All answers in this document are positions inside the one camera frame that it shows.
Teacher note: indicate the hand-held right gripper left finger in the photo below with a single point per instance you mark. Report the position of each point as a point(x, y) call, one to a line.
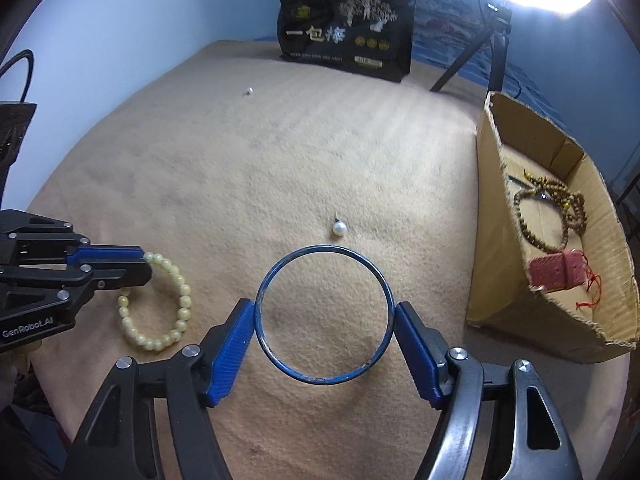
point(232, 350)

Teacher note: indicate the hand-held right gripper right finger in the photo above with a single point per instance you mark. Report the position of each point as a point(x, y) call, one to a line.
point(417, 350)

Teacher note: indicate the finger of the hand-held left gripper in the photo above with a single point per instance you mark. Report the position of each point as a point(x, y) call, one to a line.
point(125, 275)
point(115, 255)

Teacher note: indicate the cardboard box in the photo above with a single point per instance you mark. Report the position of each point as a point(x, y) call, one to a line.
point(495, 240)

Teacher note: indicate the blue bangle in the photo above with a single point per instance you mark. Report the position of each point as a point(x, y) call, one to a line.
point(324, 249)

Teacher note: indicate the white pearl pendant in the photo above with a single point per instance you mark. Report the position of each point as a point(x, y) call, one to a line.
point(339, 229)

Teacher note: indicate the tan blanket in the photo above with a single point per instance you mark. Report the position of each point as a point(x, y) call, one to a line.
point(250, 185)

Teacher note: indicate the black printed snack bag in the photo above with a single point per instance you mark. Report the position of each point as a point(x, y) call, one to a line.
point(320, 35)

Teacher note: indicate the black tripod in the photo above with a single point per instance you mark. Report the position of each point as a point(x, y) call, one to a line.
point(500, 50)

